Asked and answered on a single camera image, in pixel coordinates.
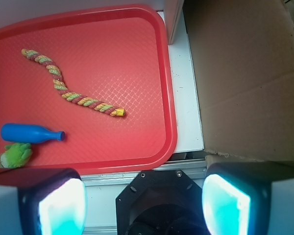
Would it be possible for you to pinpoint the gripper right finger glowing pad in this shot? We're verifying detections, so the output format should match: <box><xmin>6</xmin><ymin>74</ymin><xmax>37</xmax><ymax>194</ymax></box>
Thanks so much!
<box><xmin>202</xmin><ymin>161</ymin><xmax>294</xmax><ymax>235</ymax></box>

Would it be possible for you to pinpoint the red plastic tray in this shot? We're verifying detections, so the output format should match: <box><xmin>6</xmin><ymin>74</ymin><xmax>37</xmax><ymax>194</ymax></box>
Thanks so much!
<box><xmin>0</xmin><ymin>4</ymin><xmax>177</xmax><ymax>175</ymax></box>

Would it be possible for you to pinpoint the multicolored twisted rope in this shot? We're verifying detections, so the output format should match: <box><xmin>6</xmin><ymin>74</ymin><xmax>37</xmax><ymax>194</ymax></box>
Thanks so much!
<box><xmin>21</xmin><ymin>48</ymin><xmax>126</xmax><ymax>118</ymax></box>

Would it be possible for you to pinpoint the blue plastic bottle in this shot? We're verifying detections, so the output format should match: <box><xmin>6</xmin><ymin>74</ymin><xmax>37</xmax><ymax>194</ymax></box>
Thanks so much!
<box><xmin>0</xmin><ymin>123</ymin><xmax>66</xmax><ymax>144</ymax></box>

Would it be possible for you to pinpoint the green plush toy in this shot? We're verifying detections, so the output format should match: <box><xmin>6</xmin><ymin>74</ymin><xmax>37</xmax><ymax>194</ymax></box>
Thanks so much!
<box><xmin>0</xmin><ymin>143</ymin><xmax>33</xmax><ymax>169</ymax></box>

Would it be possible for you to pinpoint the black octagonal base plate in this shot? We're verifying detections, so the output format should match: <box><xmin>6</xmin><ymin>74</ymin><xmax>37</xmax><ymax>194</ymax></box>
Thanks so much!
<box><xmin>116</xmin><ymin>169</ymin><xmax>209</xmax><ymax>235</ymax></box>

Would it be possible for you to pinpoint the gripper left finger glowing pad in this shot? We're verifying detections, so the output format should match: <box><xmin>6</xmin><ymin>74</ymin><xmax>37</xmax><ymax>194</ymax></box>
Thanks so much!
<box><xmin>0</xmin><ymin>168</ymin><xmax>87</xmax><ymax>235</ymax></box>

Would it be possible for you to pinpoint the brown cardboard box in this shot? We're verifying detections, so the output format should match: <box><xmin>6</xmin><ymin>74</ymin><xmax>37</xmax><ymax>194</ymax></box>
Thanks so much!
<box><xmin>183</xmin><ymin>0</ymin><xmax>294</xmax><ymax>161</ymax></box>

